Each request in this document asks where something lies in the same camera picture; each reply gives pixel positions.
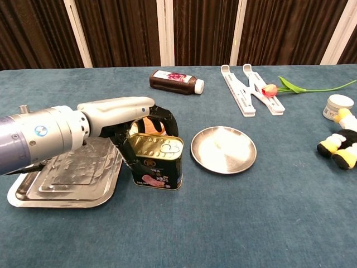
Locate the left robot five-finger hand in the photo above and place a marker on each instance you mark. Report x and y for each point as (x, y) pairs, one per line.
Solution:
(117, 111)

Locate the gold sardine tin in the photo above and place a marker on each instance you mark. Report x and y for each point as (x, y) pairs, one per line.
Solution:
(159, 164)

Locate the left lavender robot arm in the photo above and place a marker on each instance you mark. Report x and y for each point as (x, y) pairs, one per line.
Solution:
(42, 139)

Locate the dark juice bottle white cap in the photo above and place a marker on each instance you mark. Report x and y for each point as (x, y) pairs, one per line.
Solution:
(173, 81)

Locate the dark brown curtain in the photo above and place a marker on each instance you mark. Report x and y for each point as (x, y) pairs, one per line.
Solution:
(125, 33)

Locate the rectangular stainless steel tray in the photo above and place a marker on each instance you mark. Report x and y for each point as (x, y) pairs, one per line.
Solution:
(69, 181)

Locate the round stainless steel plate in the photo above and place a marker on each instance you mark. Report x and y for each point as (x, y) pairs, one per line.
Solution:
(223, 150)

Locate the white folding laptop stand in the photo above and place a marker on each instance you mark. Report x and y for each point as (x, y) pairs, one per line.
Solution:
(245, 103)

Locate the blue felt table cover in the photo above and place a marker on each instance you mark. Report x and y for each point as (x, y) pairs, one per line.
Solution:
(195, 223)

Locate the artificial pink tulip flower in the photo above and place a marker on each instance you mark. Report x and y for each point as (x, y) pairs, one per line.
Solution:
(269, 90)

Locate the small white jar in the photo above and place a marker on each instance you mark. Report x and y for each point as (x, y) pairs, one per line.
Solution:
(338, 104)

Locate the penguin plush toy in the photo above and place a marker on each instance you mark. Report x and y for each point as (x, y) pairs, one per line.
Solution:
(343, 156)

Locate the white frame post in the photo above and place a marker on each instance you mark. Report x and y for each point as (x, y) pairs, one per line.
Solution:
(78, 33)
(166, 33)
(238, 33)
(340, 33)

